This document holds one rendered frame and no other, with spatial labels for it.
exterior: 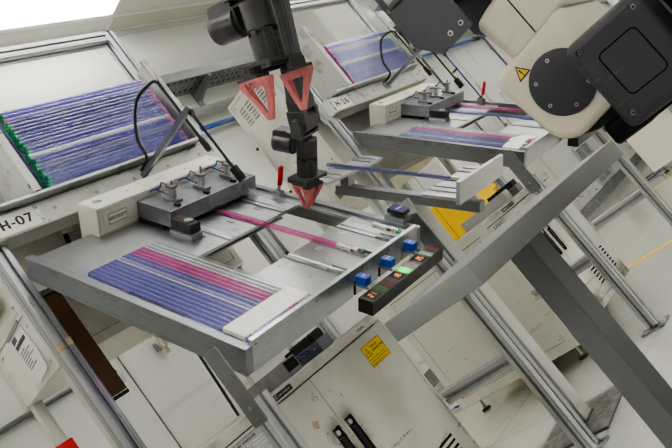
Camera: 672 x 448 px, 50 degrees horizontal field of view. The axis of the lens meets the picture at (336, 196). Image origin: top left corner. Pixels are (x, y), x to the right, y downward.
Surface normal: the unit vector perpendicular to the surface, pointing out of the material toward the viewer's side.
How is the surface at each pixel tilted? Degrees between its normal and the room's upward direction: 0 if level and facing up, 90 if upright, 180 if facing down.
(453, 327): 90
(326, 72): 90
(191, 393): 90
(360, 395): 90
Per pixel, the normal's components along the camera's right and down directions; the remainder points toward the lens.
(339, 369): 0.54, -0.55
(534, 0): -0.54, 0.28
